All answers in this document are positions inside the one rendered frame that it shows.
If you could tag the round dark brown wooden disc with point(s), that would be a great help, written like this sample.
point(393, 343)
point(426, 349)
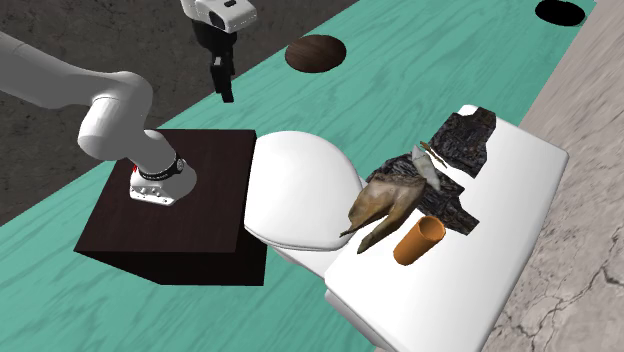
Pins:
point(315, 53)

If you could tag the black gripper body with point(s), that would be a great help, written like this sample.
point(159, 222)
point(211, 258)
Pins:
point(217, 41)

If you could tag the dark brown robot stand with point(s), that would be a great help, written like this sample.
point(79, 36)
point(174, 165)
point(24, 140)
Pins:
point(214, 195)

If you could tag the white toilet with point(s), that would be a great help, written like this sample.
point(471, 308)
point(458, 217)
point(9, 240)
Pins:
point(297, 190)

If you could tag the pale grey pointed shard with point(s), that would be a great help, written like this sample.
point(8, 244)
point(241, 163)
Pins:
point(425, 166)

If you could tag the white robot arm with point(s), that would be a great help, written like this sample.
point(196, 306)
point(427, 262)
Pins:
point(117, 105)

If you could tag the dark mottled flat slab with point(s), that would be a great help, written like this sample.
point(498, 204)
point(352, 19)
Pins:
point(463, 136)

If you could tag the tan brown crumpled figure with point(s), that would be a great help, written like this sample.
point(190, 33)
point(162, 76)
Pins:
point(390, 197)

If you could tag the orange cylindrical cup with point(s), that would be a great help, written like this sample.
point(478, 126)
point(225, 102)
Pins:
point(414, 244)

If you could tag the thin brown stick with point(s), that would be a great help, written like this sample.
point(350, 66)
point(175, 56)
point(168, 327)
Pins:
point(434, 153)

